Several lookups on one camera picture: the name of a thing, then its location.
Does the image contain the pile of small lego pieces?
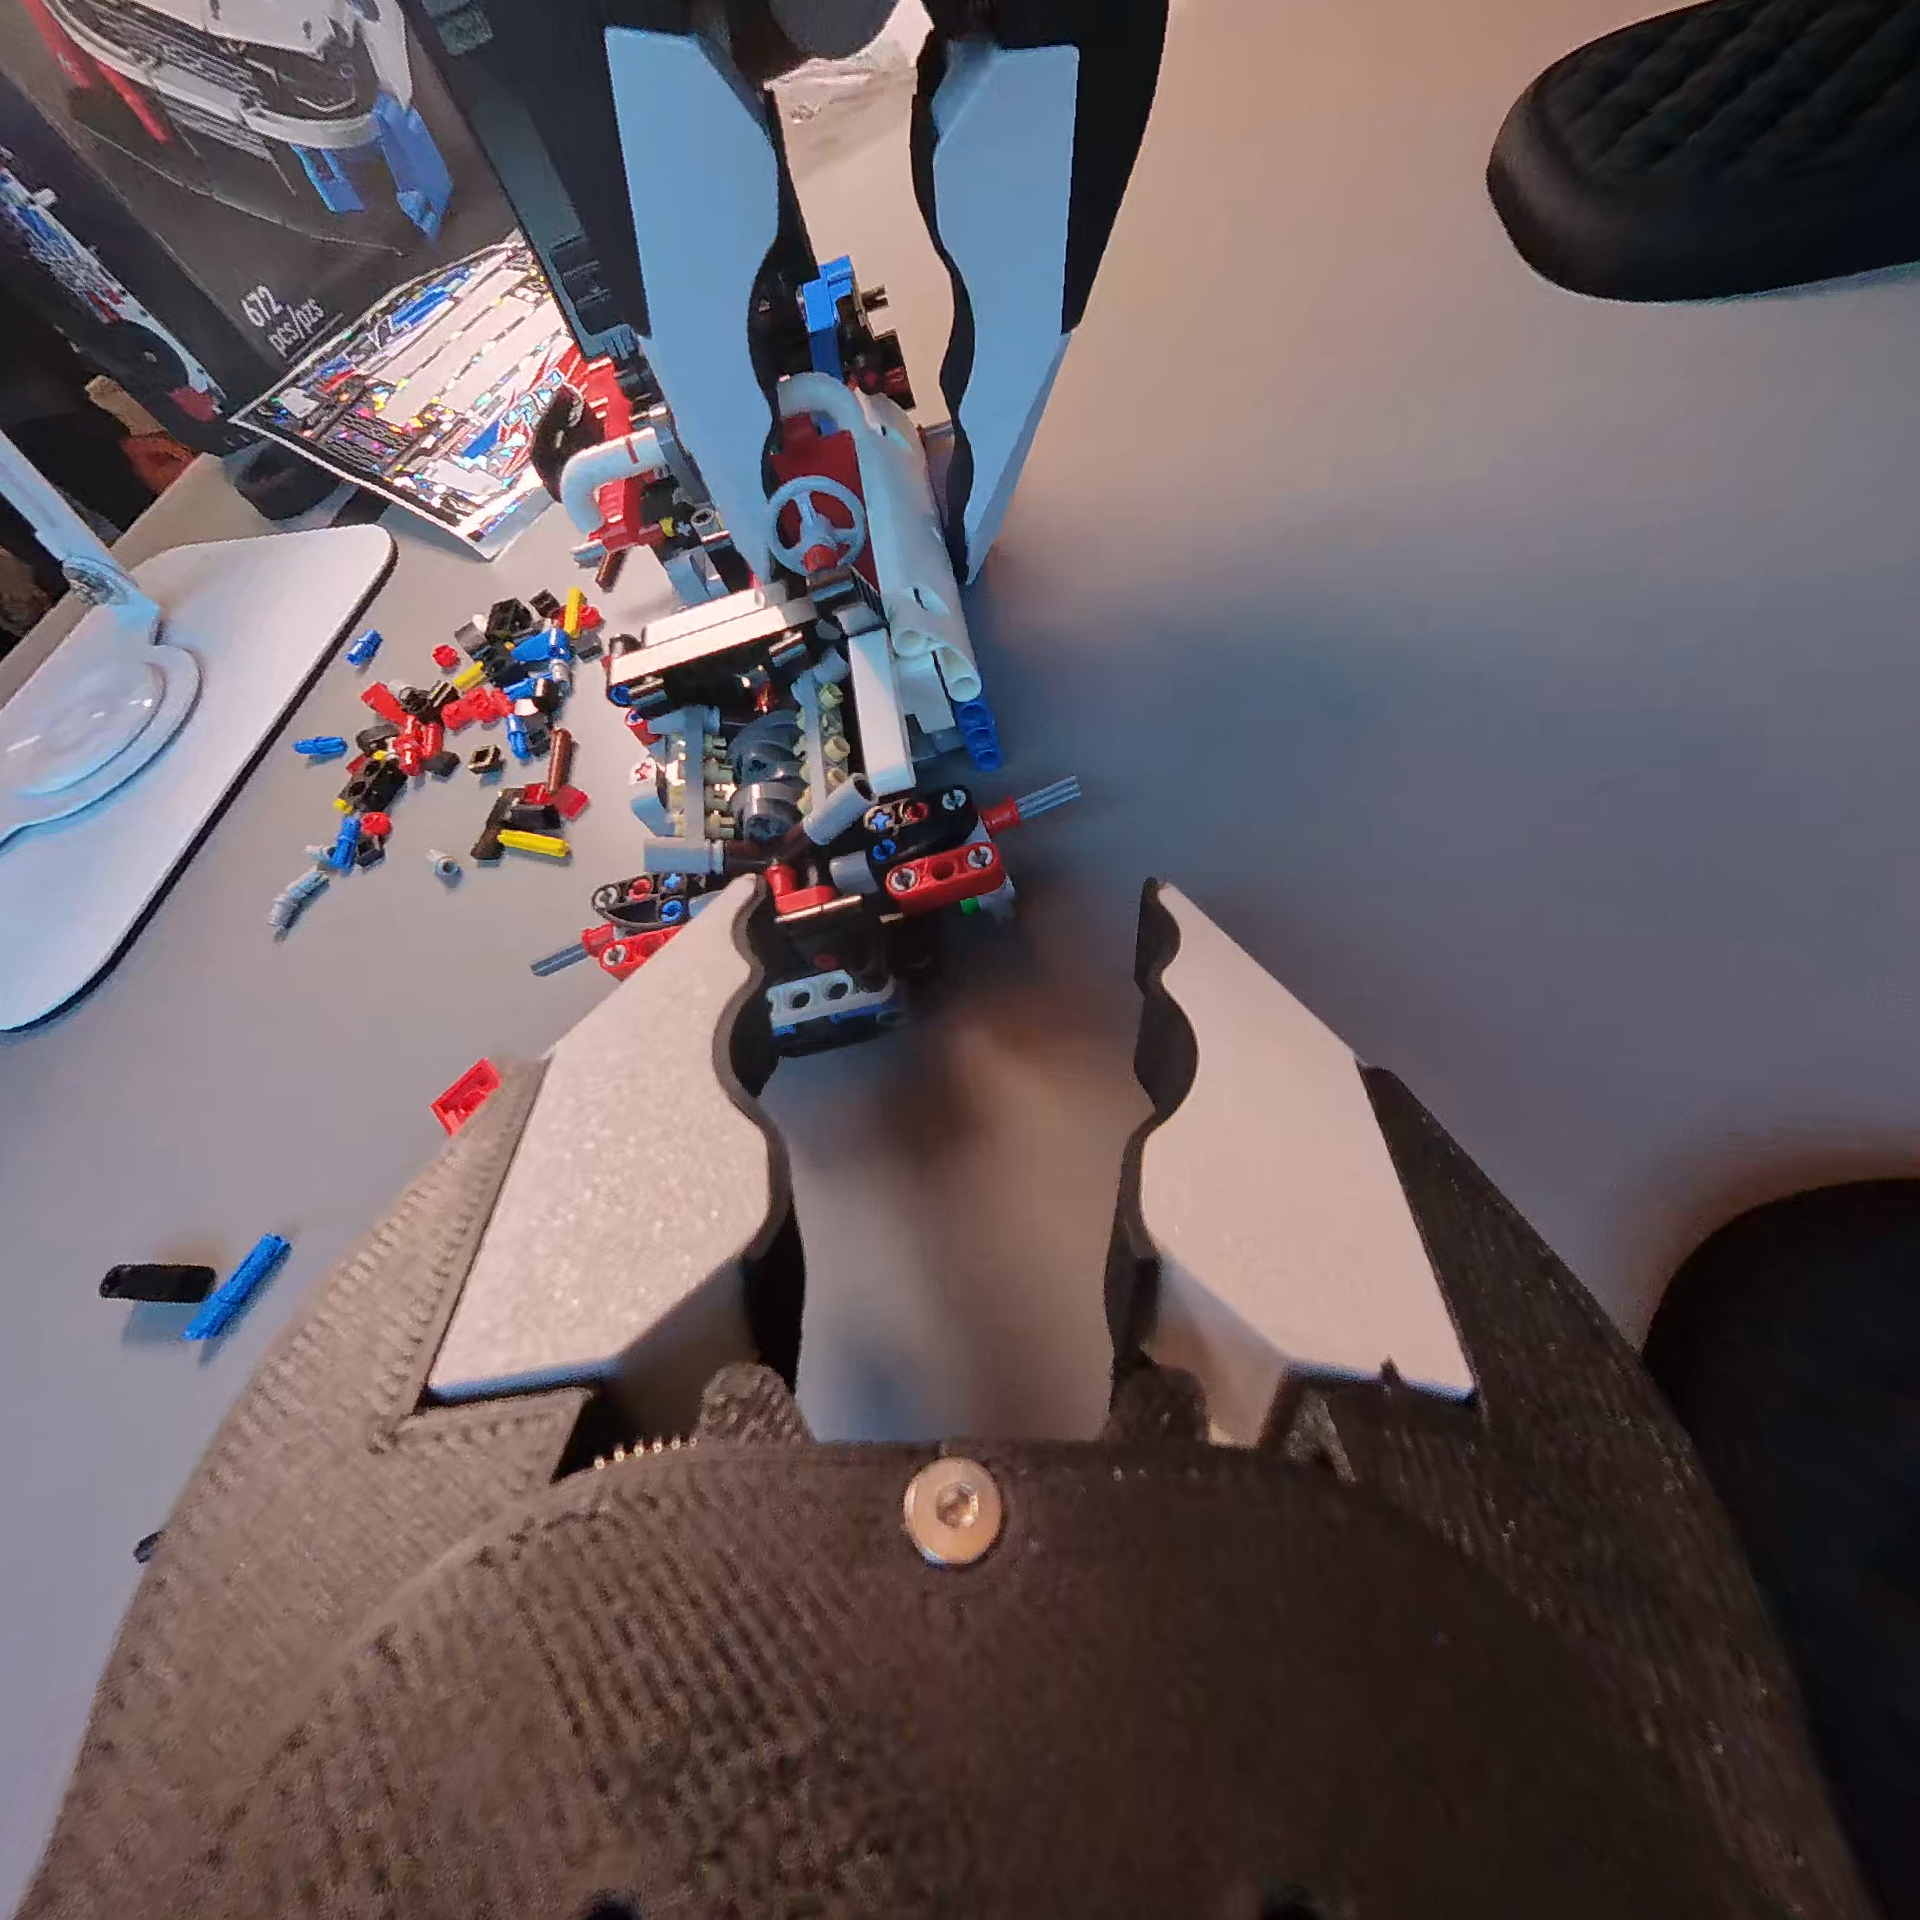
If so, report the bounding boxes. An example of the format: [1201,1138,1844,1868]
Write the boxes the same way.
[271,583,612,941]

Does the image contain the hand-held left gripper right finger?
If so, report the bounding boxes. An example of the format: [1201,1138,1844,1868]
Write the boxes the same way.
[1107,879,1482,1453]

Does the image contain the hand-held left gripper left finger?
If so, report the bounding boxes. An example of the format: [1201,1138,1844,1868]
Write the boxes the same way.
[425,876,800,1404]

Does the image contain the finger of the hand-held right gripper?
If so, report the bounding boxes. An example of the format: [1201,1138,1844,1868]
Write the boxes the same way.
[914,36,1082,589]
[603,18,784,589]

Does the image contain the blue lego axle pin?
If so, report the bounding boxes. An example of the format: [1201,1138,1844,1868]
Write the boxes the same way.
[182,1233,292,1342]

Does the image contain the holographic sticker sheet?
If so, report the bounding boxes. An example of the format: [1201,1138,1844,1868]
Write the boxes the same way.
[233,239,662,562]

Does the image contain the white book stand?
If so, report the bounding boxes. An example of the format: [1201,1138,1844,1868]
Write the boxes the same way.
[0,426,397,1039]

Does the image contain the lego car model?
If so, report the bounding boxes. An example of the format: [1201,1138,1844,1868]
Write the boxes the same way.
[534,254,1085,1059]

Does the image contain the dark lego set box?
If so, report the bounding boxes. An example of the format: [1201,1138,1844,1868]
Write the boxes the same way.
[0,0,527,449]

